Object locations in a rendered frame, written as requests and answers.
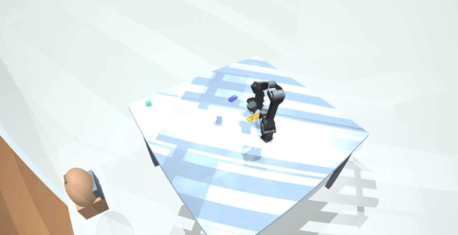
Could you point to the blue rectangular block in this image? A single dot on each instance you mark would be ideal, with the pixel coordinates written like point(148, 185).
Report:
point(234, 97)

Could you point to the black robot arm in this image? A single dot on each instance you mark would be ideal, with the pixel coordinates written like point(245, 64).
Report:
point(276, 97)

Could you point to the yellow bar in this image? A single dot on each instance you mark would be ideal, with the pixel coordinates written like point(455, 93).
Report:
point(253, 117)

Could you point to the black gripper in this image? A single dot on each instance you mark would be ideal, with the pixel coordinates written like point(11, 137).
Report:
point(263, 112)

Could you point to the light blue wedge on flat base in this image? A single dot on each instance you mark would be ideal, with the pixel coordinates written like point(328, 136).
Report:
point(219, 121)

